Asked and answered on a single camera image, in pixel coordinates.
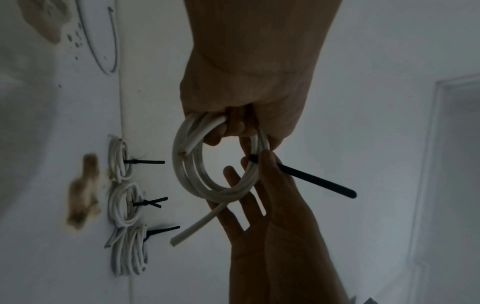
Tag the person's left hand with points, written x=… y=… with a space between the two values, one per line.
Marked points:
x=247 y=89

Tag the person's right hand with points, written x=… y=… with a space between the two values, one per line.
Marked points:
x=285 y=219

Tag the white round disc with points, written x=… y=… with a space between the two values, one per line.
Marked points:
x=99 y=32

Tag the person's left forearm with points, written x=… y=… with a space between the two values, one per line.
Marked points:
x=258 y=29

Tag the white door frame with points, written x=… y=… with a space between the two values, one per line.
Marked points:
x=427 y=166

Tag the person's right forearm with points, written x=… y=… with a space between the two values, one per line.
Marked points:
x=288 y=282

